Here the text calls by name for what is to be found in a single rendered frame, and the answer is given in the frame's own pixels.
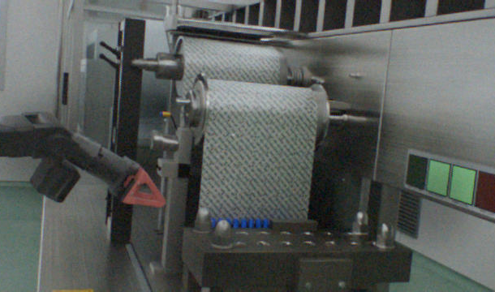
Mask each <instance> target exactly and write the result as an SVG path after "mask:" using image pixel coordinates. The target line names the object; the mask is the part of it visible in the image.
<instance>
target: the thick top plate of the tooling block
mask: <svg viewBox="0 0 495 292"><path fill-rule="evenodd" d="M193 229H195V227H184V231H183V250H182V259H183V261H184V262H185V263H186V265H187V266H188V267H189V269H190V270H191V272H192V274H193V275H194V277H195V278H196V280H197V281H198V282H199V284H200V287H201V288H215V287H226V286H275V285H286V286H293V285H294V282H295V266H296V258H297V257H348V258H350V259H351V260H352V268H351V283H350V284H368V283H399V282H409V281H410V273H411V261H412V253H413V251H412V250H410V249H408V248H406V247H404V246H402V245H400V244H398V243H396V242H395V241H394V248H384V247H378V246H377V245H375V242H376V241H377V234H378V233H377V232H375V231H372V230H370V229H367V231H368V234H354V233H352V232H351V229H317V231H272V230H271V229H270V228H231V231H230V233H231V234H232V240H231V244H232V248H230V249H218V248H215V247H212V246H211V243H212V242H213V235H214V234H215V229H216V228H212V231H213V232H212V233H211V234H198V233H195V232H194V231H193Z"/></svg>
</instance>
